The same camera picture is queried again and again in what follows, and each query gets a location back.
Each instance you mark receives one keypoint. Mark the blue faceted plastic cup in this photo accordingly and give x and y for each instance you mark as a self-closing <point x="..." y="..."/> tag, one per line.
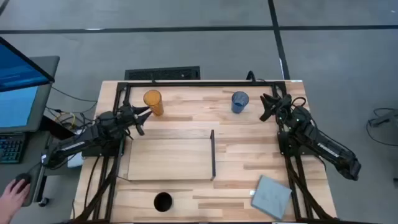
<point x="239" y="103"/>

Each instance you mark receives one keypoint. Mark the person's hand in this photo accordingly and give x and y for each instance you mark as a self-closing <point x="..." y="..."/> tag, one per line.
<point x="12" y="199"/>

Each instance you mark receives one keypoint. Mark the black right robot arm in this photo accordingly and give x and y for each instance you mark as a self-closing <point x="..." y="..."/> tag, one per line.
<point x="323" y="146"/>

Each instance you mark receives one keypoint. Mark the black aluminium table frame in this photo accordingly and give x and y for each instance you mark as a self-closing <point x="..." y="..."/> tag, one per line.
<point x="199" y="83"/>

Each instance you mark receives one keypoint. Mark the grey computer desk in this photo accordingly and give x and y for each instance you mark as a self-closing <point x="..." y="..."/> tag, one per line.
<point x="34" y="183"/>

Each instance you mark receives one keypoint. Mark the tall orange faceted plastic cup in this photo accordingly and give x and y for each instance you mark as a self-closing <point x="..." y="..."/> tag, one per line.
<point x="154" y="102"/>

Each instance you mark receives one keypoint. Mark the black backlit keyboard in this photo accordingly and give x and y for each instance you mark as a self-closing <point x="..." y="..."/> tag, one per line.
<point x="11" y="148"/>

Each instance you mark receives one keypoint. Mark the black computer mouse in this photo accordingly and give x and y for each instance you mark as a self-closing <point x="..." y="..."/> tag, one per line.
<point x="24" y="178"/>

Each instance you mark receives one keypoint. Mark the wooden shelf with black frame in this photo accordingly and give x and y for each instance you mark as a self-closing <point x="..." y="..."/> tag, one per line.
<point x="171" y="158"/>

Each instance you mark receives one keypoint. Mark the grey-bezel computer monitor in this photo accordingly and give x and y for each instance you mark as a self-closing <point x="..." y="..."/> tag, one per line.
<point x="18" y="107"/>

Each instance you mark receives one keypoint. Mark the white box under arm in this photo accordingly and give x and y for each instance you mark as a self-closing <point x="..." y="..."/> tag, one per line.
<point x="74" y="161"/>

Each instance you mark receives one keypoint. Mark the tilted computer monitor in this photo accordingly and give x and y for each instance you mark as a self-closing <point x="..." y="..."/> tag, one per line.
<point x="18" y="70"/>

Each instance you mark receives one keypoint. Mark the black caster wheel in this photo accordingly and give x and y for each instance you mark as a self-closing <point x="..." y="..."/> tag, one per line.
<point x="43" y="202"/>

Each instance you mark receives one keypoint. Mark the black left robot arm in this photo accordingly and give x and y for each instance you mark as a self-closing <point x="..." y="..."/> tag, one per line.
<point x="77" y="143"/>

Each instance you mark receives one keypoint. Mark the grey square pad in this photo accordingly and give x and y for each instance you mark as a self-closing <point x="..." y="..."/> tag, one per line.
<point x="271" y="197"/>

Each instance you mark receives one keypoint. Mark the black cup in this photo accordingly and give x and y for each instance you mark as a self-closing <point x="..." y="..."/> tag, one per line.
<point x="163" y="202"/>

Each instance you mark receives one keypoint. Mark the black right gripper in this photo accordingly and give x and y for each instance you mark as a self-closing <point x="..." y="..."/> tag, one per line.
<point x="282" y="107"/>

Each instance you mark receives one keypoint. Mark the black floor vent grate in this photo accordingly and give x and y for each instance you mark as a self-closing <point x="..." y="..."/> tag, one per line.
<point x="161" y="73"/>

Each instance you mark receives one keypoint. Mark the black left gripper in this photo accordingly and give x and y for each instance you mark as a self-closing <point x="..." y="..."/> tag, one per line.
<point x="127" y="114"/>

